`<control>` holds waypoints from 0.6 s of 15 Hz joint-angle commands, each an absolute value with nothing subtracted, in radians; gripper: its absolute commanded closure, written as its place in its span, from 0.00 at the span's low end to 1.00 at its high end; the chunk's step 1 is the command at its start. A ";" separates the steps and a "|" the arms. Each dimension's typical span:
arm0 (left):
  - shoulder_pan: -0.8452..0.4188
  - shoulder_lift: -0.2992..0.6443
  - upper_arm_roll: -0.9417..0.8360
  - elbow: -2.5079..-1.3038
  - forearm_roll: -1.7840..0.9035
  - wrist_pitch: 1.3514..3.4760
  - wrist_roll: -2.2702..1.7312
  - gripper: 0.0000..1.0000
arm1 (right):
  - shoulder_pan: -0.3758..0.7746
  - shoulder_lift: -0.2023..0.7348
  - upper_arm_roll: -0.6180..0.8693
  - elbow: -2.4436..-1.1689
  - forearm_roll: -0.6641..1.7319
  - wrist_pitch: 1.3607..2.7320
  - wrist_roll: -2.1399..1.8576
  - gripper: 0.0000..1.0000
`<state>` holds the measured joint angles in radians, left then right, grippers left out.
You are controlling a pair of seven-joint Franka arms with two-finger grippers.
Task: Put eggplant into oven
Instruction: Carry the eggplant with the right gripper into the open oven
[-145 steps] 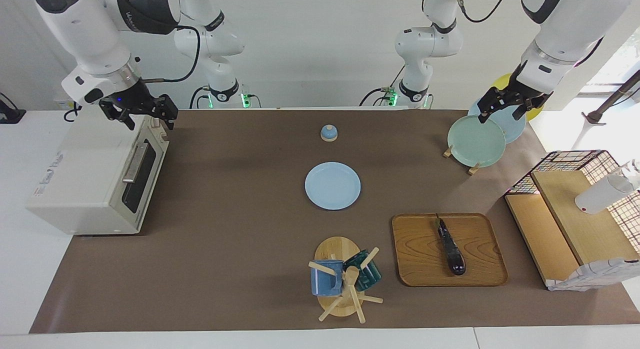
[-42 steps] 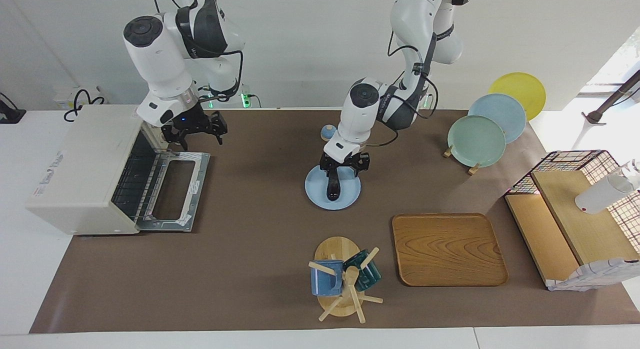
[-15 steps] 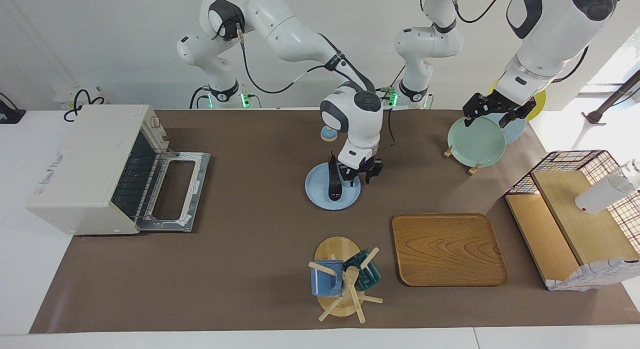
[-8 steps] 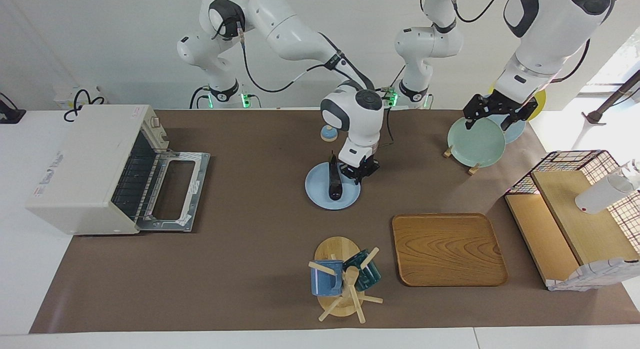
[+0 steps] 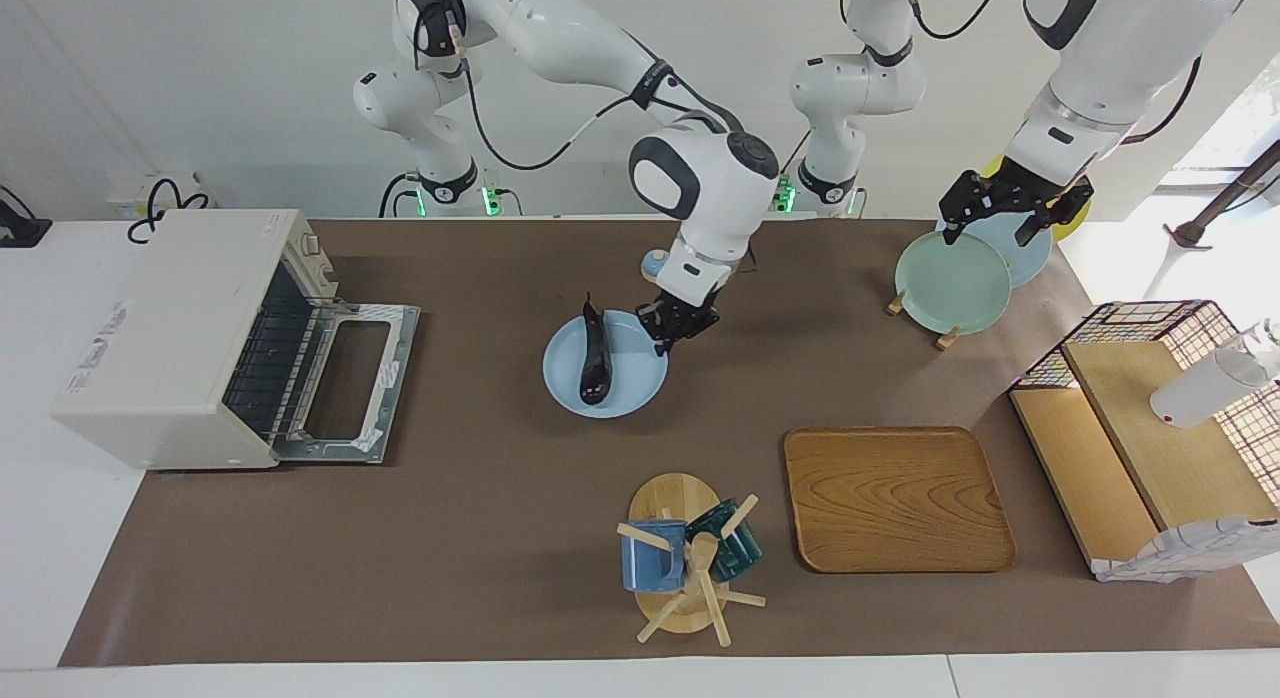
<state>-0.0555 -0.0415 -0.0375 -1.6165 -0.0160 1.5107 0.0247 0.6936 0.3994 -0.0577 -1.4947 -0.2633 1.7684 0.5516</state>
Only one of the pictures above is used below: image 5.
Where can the yellow racked plate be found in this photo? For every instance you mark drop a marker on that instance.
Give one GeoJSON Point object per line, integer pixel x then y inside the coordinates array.
{"type": "Point", "coordinates": [1070, 223]}

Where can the pale green racked plate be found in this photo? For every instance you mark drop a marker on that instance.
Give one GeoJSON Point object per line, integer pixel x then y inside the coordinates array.
{"type": "Point", "coordinates": [950, 288]}

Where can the wooden plate rack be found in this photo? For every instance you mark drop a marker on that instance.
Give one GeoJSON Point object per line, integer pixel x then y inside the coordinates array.
{"type": "Point", "coordinates": [948, 339]}

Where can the blue service bell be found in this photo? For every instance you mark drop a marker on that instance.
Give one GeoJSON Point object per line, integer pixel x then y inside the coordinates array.
{"type": "Point", "coordinates": [650, 268]}

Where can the wooden mug tree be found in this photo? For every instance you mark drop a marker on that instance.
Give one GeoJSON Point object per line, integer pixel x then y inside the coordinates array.
{"type": "Point", "coordinates": [672, 498]}

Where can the white checked cloth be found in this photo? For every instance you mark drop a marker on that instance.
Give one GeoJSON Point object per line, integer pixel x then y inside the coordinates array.
{"type": "Point", "coordinates": [1190, 548]}

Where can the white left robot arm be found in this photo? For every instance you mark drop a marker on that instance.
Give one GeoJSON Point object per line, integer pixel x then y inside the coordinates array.
{"type": "Point", "coordinates": [1120, 68]}

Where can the brown table mat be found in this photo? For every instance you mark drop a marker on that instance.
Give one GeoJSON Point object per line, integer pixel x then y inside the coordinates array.
{"type": "Point", "coordinates": [480, 518]}

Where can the black desk device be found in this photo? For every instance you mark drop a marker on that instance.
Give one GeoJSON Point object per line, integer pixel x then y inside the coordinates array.
{"type": "Point", "coordinates": [20, 228]}

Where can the dark green ceramic mug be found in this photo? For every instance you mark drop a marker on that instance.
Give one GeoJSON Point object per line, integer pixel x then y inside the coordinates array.
{"type": "Point", "coordinates": [738, 553]}

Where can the cream toaster oven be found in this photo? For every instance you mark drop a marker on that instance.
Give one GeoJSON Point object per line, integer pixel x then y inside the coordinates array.
{"type": "Point", "coordinates": [170, 328]}

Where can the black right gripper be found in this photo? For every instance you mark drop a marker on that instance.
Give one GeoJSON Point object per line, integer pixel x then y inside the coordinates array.
{"type": "Point", "coordinates": [680, 318]}

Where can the white tumbler cup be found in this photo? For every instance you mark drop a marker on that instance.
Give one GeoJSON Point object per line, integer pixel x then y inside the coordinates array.
{"type": "Point", "coordinates": [1200, 393]}

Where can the light blue racked plate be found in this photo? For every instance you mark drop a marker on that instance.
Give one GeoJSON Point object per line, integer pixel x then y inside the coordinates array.
{"type": "Point", "coordinates": [1025, 263]}

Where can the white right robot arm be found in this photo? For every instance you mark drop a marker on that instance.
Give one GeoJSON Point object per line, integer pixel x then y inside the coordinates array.
{"type": "Point", "coordinates": [580, 38]}

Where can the dark purple eggplant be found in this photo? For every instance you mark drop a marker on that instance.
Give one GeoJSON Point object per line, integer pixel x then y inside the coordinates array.
{"type": "Point", "coordinates": [598, 363]}

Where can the dark metal pole stand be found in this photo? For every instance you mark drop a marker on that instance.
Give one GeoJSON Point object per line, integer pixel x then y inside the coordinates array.
{"type": "Point", "coordinates": [1225, 198]}

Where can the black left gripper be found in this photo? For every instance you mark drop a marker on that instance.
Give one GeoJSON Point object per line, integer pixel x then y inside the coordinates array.
{"type": "Point", "coordinates": [1020, 188]}

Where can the wooden serving tray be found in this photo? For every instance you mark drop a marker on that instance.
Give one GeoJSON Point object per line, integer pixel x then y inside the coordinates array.
{"type": "Point", "coordinates": [900, 498]}

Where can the white wall socket strip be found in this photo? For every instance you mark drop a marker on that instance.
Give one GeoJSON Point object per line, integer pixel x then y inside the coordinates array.
{"type": "Point", "coordinates": [130, 193]}

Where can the blue ceramic mug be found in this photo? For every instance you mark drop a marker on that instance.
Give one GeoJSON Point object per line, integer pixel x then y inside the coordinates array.
{"type": "Point", "coordinates": [648, 563]}

